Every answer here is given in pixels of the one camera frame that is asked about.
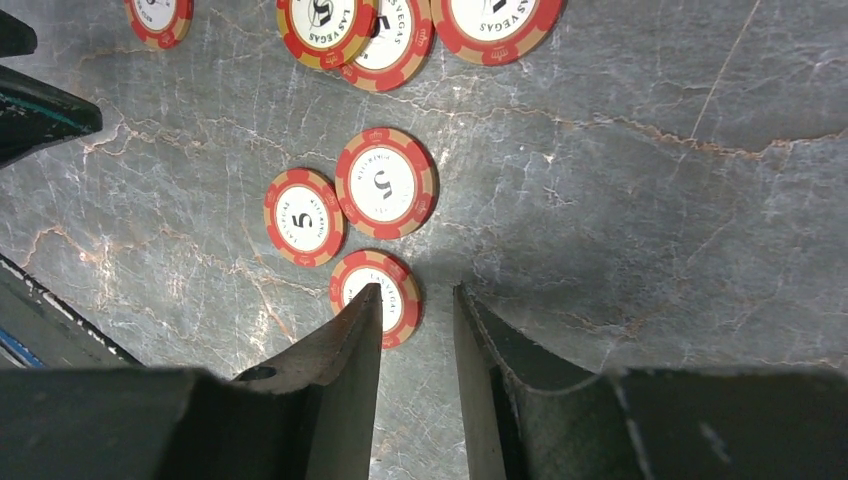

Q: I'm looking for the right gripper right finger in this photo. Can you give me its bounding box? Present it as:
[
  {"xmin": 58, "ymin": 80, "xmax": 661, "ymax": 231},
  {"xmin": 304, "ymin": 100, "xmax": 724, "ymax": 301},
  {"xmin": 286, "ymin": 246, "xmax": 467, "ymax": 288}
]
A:
[{"xmin": 453, "ymin": 285, "xmax": 847, "ymax": 479}]

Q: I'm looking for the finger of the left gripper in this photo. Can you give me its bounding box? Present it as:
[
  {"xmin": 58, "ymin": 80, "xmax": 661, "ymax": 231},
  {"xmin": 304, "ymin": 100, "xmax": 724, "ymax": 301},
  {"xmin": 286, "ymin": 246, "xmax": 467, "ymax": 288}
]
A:
[{"xmin": 0, "ymin": 9, "xmax": 105, "ymax": 170}]

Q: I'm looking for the red white poker chip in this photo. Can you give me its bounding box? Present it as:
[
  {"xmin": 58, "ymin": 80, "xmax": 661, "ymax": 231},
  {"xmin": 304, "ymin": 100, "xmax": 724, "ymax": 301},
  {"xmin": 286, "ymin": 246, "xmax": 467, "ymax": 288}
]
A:
[
  {"xmin": 430, "ymin": 0, "xmax": 567, "ymax": 66},
  {"xmin": 263, "ymin": 168, "xmax": 347, "ymax": 267},
  {"xmin": 329, "ymin": 249, "xmax": 423, "ymax": 350},
  {"xmin": 335, "ymin": 127, "xmax": 439, "ymax": 240},
  {"xmin": 339, "ymin": 0, "xmax": 434, "ymax": 92},
  {"xmin": 124, "ymin": 0, "xmax": 194, "ymax": 50},
  {"xmin": 276, "ymin": 0, "xmax": 378, "ymax": 70}
]

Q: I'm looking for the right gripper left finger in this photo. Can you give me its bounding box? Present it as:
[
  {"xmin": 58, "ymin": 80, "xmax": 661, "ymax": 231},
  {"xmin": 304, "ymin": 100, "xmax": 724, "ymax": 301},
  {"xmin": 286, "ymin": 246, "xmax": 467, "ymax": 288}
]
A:
[{"xmin": 1, "ymin": 284, "xmax": 382, "ymax": 479}]

